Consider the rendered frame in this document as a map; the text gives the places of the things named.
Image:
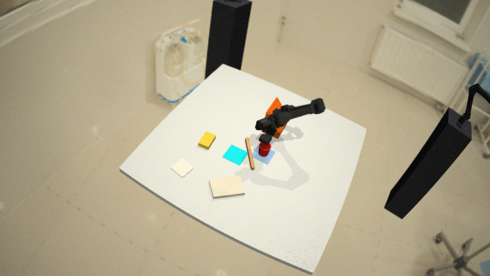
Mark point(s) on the red cup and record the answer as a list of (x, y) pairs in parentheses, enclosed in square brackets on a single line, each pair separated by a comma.
[(264, 149)]

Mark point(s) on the yellow rectangular block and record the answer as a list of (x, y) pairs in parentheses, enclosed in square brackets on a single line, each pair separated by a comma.
[(206, 140)]

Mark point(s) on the tan wooden bar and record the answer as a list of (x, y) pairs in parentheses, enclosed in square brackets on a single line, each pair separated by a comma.
[(251, 160)]

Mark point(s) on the cream flat square tile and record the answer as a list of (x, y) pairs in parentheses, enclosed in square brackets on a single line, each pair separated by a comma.
[(182, 168)]

